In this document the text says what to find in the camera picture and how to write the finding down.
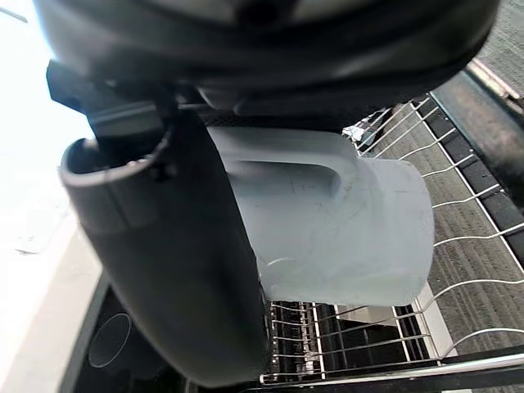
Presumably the silver wire dishwasher rack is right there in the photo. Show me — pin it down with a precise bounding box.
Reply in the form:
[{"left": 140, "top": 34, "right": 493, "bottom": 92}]
[{"left": 260, "top": 93, "right": 524, "bottom": 386}]

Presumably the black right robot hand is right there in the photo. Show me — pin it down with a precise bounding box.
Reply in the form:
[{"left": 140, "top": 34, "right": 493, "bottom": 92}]
[{"left": 31, "top": 0, "right": 504, "bottom": 389}]

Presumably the black glass cooktop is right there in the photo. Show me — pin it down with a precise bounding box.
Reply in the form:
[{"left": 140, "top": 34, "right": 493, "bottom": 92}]
[{"left": 81, "top": 269, "right": 197, "bottom": 393}]

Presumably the white countertop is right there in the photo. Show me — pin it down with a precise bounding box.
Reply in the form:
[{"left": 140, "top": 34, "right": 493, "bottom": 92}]
[{"left": 0, "top": 179, "right": 107, "bottom": 393}]

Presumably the white plastic cup with handle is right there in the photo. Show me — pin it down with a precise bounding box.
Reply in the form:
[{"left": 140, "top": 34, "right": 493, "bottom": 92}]
[{"left": 204, "top": 124, "right": 436, "bottom": 308}]

